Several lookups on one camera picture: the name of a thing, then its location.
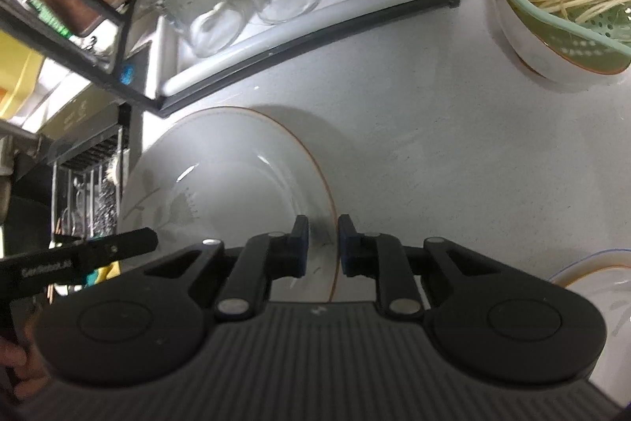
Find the orange-rimmed leaf print plate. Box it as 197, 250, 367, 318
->
118, 106, 341, 303

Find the white bowl with brown foot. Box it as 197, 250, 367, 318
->
493, 0, 631, 85

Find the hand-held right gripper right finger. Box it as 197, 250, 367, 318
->
338, 214, 504, 319

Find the person's left hand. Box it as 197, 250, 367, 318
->
0, 341, 28, 385

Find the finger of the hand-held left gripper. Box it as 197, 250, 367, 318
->
74, 228, 159, 274

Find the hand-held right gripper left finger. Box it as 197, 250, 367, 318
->
140, 215, 310, 320

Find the beige box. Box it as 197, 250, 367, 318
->
42, 83, 131, 143

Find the yellow container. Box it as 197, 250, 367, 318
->
0, 30, 46, 122

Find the metal wire basket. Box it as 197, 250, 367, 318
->
50, 127, 130, 240

